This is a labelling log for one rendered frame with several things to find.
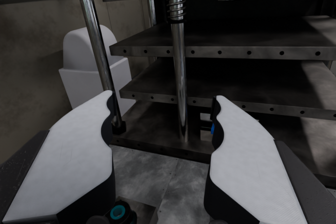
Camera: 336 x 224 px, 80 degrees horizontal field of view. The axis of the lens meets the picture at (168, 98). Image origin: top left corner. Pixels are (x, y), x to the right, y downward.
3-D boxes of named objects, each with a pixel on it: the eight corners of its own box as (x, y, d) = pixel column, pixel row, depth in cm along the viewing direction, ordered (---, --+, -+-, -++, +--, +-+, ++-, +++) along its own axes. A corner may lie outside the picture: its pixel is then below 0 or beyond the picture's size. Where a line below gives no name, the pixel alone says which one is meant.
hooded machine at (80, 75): (76, 128, 268) (40, 32, 210) (104, 108, 310) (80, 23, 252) (116, 140, 240) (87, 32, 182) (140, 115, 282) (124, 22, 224)
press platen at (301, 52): (389, 61, 67) (396, 46, 64) (110, 55, 104) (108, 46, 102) (324, 23, 127) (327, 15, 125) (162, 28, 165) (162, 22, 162)
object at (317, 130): (380, 196, 79) (387, 186, 77) (106, 142, 124) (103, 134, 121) (321, 97, 148) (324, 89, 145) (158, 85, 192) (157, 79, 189)
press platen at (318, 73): (362, 123, 79) (366, 112, 76) (120, 98, 116) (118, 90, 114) (314, 61, 139) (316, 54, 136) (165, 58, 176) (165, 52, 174)
